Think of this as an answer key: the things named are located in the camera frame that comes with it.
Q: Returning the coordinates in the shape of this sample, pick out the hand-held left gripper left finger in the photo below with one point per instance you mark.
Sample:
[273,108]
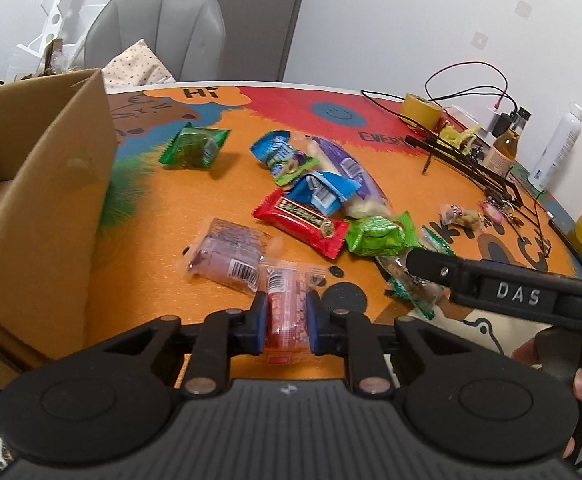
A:
[259,322]

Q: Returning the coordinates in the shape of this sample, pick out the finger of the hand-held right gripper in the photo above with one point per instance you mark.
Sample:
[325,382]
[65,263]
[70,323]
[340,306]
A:
[433,265]

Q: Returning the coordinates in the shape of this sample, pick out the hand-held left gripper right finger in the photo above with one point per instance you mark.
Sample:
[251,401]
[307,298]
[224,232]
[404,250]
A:
[314,325]

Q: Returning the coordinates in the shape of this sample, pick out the clear red snack packet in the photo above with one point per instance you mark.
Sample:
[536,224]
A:
[283,310]

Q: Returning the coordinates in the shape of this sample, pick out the clear green-edged nut packet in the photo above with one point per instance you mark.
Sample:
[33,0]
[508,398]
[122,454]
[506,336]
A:
[413,287]

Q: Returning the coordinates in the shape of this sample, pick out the purple-wrapped white snack stick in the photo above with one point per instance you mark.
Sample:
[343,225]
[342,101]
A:
[351,167]

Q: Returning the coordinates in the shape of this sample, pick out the brown cardboard box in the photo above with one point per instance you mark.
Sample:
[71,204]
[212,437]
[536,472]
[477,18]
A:
[46,210]

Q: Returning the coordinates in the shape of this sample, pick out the small wrapped candy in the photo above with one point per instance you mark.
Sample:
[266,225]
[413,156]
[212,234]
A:
[463,217]

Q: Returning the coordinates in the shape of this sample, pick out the light green snack packet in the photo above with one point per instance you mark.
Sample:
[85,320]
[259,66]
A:
[373,235]

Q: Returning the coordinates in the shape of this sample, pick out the clear purple snack packet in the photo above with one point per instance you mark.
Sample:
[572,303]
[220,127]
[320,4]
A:
[226,255]

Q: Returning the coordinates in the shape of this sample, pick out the yellow crinkled wrapper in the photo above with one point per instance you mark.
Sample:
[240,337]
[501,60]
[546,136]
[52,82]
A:
[453,135]

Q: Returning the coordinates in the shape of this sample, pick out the colourful printed table mat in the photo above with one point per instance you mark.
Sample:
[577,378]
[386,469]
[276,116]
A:
[171,220]

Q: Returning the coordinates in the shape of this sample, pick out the amber liquid glass bottle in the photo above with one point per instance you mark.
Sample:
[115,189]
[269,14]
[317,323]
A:
[506,150]

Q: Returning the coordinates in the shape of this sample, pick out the white power strip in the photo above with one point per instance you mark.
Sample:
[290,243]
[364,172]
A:
[471,116]

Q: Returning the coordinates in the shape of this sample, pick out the white plastic bottle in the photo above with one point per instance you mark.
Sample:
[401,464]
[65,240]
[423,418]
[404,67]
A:
[558,150]

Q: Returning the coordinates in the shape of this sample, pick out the yellow tape roll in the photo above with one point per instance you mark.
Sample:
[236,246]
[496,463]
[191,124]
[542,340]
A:
[421,110]

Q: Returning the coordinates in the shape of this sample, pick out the black charger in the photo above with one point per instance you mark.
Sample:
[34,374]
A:
[502,124]

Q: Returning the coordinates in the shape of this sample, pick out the blue and green snack packet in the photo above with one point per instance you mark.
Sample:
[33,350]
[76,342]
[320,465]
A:
[278,152]

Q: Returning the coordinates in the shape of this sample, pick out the dark green snack packet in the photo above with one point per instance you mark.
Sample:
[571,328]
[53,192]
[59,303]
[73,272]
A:
[193,147]

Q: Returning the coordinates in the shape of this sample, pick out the dotted cream cushion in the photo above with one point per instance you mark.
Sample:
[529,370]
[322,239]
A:
[136,67]

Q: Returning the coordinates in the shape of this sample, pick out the grey door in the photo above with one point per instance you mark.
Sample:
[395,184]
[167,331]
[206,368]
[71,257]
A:
[261,20]

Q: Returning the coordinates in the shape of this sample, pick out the grey chair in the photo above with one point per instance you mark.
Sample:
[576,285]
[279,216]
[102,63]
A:
[171,25]

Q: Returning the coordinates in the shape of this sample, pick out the brown paper bag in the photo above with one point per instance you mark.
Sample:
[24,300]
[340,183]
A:
[51,57]

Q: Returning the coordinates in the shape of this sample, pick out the white wall plate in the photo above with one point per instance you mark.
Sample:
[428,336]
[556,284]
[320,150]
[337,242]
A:
[523,7]
[481,40]

